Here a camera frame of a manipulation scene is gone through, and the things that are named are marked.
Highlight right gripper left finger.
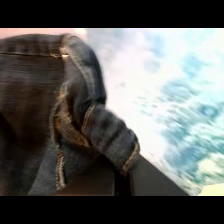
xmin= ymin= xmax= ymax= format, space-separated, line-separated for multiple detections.
xmin=63 ymin=155 xmax=116 ymax=196

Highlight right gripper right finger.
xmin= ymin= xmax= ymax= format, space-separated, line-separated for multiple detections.
xmin=127 ymin=153 xmax=188 ymax=196

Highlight dark blue jeans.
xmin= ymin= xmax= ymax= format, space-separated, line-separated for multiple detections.
xmin=0 ymin=33 xmax=141 ymax=196

